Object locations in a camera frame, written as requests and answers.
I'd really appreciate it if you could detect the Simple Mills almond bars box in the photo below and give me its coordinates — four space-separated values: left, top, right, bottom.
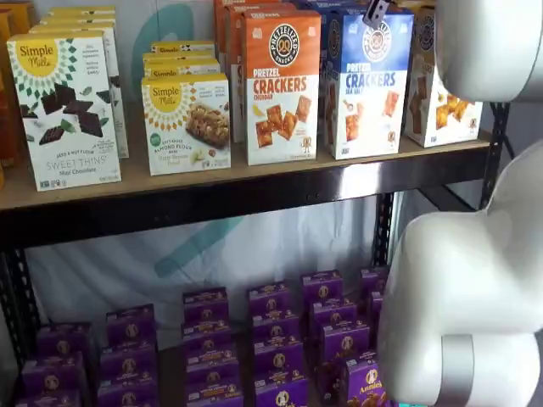
143 51 219 64
151 40 216 56
141 72 232 177
143 58 222 80

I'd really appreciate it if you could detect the black metal wooden shelf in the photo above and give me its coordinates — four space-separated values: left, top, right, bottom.
0 99 512 407

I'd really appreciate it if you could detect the Simple Mills sweet thins box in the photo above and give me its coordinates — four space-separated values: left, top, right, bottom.
45 10 117 20
40 15 118 27
6 30 123 192
28 21 131 160
49 4 117 14

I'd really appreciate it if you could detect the plain orange box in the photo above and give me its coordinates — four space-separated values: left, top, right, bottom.
7 0 37 36
0 8 25 169

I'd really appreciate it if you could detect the purple Annie's snack box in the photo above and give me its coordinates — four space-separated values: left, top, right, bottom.
182 287 231 326
254 375 310 407
36 322 92 358
14 389 82 407
301 270 345 304
100 342 159 382
248 282 294 317
321 321 372 362
253 337 305 379
186 381 244 407
97 376 160 407
182 318 232 354
368 290 385 317
311 298 359 337
360 266 389 298
185 343 240 385
321 356 389 407
21 351 87 396
105 304 156 348
252 309 302 345

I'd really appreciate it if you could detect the white backdrop sheet teal logo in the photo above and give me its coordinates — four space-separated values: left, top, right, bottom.
25 0 409 337

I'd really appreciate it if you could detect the yellow pretzel crackers box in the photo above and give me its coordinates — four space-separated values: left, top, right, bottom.
403 4 484 149

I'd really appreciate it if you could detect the blue sea salt pretzel crackers box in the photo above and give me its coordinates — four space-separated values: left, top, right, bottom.
324 7 416 161
316 3 345 148
292 0 374 11

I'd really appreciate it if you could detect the purple snack boxes group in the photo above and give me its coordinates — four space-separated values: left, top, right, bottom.
155 296 324 407

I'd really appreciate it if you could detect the orange cheddar pretzel crackers box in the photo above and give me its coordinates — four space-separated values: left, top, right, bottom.
241 8 322 167
224 3 298 143
213 0 282 64

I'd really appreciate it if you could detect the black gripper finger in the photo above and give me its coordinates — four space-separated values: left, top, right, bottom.
361 0 389 24

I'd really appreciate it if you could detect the wooden shelf board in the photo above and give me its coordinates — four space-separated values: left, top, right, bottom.
0 129 494 211

